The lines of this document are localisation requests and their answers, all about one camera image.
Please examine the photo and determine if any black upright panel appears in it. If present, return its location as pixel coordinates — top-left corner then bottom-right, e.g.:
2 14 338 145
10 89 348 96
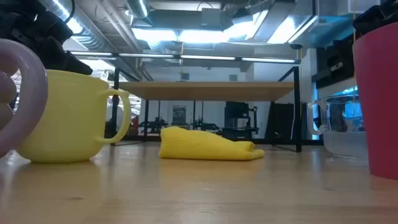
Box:
266 101 295 140

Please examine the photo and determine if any short yellow hanging cord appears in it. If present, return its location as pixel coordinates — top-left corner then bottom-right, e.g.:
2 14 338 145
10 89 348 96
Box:
179 42 185 75

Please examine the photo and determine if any clear glass mug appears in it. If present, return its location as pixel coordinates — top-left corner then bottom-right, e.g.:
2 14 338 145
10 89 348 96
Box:
307 95 369 158

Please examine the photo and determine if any red plastic tumbler cup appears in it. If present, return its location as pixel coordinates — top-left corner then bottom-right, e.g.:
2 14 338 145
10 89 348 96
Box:
352 21 398 181

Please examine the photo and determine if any black frame bar with lights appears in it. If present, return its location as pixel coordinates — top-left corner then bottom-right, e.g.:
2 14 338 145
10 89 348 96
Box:
70 50 302 65

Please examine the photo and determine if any wooden shelf with black frame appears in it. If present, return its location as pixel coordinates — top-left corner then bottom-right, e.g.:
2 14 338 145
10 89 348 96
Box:
110 67 303 153

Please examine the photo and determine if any lilac ribbed bubble mug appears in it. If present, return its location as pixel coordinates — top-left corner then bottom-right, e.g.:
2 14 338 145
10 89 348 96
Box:
0 38 49 158

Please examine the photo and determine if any pale yellow mug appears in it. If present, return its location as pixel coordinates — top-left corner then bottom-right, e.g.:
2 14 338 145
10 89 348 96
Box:
16 68 132 164

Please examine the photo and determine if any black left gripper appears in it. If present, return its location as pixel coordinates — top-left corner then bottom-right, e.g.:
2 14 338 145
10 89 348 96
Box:
9 6 93 76

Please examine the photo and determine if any black cabinet with equipment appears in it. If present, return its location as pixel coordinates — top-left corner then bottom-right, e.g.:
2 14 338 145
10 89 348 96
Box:
222 101 259 139

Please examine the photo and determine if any yellow knitted cloth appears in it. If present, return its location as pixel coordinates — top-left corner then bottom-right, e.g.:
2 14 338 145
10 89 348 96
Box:
158 126 266 161

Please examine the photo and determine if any silver spiral ceiling duct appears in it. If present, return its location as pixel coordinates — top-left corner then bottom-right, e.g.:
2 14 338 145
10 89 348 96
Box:
39 0 113 53

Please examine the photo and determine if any silver round ceiling duct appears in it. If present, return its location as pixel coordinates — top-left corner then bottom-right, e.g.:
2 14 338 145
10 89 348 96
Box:
126 0 150 19

